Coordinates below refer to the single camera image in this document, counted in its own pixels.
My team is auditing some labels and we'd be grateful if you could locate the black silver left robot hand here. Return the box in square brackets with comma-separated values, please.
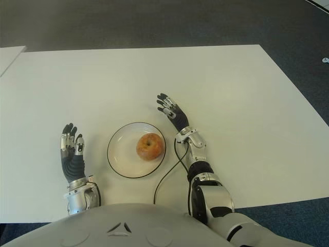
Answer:
[60, 123, 87, 184]

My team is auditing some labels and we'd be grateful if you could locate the red yellow apple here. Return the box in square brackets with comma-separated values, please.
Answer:
[136, 133, 163, 161]

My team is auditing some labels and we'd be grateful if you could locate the white plate with black rim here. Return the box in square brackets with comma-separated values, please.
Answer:
[107, 122, 167, 178]

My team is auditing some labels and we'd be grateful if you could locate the grey robot torso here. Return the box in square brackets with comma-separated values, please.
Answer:
[5, 203, 231, 247]

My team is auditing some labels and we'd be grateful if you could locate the white side table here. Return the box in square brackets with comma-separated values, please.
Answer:
[0, 45, 28, 77]

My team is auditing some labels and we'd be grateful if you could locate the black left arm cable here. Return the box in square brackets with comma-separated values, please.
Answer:
[89, 182, 102, 207]

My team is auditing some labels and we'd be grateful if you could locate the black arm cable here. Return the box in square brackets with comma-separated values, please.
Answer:
[89, 182, 102, 207]
[153, 140, 193, 216]

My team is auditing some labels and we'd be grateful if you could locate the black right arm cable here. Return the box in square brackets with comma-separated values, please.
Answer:
[153, 140, 193, 216]

